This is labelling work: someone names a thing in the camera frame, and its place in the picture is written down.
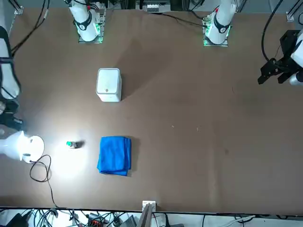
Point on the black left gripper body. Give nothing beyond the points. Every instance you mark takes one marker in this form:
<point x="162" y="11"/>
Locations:
<point x="290" y="42"/>

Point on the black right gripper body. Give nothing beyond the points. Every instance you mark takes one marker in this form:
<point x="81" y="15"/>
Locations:
<point x="11" y="116"/>

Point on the green push button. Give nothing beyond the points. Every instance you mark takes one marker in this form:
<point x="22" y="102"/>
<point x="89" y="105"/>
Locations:
<point x="73" y="145"/>

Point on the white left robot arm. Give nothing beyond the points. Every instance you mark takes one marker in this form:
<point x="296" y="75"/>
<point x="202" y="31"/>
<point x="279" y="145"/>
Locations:
<point x="221" y="26"/>

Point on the white rectangular box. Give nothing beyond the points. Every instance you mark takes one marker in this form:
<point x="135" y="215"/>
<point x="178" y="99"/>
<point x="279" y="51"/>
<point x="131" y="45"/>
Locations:
<point x="107" y="80"/>

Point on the black power adapter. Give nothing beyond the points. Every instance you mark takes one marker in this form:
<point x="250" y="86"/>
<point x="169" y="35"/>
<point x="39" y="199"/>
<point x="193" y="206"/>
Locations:
<point x="16" y="221"/>

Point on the blue folded cloth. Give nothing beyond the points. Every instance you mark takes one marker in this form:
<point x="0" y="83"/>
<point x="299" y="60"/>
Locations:
<point x="113" y="156"/>

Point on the white power strip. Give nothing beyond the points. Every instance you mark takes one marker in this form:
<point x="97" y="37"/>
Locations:
<point x="152" y="7"/>

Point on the red black connector board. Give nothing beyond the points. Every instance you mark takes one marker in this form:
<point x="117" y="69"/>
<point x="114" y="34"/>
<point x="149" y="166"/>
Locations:
<point x="95" y="220"/>

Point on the grey metal box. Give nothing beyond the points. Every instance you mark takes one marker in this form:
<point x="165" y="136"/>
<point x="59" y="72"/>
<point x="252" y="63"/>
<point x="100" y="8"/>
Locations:
<point x="129" y="222"/>

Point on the aluminium corner bracket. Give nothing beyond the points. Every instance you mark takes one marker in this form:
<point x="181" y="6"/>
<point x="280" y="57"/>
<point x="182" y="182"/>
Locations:
<point x="19" y="10"/>
<point x="290" y="16"/>

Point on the aluminium profile post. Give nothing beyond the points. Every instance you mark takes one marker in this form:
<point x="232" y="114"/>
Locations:
<point x="149" y="215"/>

